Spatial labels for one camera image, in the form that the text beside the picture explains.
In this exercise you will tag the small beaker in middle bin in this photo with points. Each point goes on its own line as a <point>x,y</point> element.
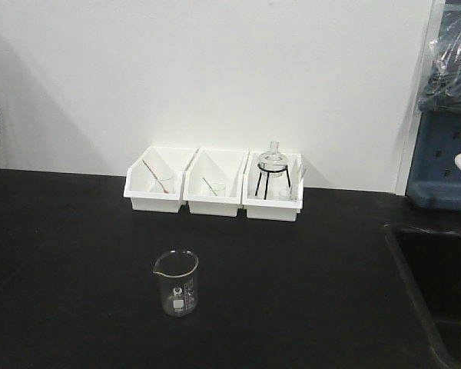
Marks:
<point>220,188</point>

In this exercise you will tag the small beaker in bin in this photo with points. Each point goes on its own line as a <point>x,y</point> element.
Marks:
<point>220,188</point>
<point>164,185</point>

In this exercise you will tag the middle white plastic bin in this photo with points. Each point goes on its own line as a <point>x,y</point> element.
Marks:
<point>216,165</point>

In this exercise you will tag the white plastic bin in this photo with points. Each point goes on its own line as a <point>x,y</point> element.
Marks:
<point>164,161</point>
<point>272,208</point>
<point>216,165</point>

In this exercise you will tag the green stirring rod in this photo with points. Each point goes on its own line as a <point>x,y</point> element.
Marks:
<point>211,190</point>

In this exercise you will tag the clear round glass flask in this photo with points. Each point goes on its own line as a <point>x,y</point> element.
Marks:
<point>272,161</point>

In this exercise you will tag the right white plastic bin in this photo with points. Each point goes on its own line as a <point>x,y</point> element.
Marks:
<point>272,208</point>

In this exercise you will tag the small beaker in left bin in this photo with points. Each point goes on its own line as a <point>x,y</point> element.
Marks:
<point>164,185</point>

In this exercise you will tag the red stirring rod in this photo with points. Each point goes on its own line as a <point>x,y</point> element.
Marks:
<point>155,177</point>

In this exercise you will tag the small glassware in right bin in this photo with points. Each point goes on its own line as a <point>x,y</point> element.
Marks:
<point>293,193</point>

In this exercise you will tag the left white plastic bin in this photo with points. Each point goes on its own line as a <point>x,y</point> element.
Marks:
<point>164,161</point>

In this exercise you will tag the clear glass beaker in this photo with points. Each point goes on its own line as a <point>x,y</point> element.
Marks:
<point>176,271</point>

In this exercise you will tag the blue pegboard drying rack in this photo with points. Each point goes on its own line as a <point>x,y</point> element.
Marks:
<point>434,180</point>

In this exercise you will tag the black lab sink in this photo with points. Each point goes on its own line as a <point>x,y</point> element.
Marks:
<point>429,262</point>

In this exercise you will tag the clear plastic wrap cover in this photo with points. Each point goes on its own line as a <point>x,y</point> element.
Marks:
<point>442,59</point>

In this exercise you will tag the black wire tripod stand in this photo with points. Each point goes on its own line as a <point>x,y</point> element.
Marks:
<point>267,180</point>

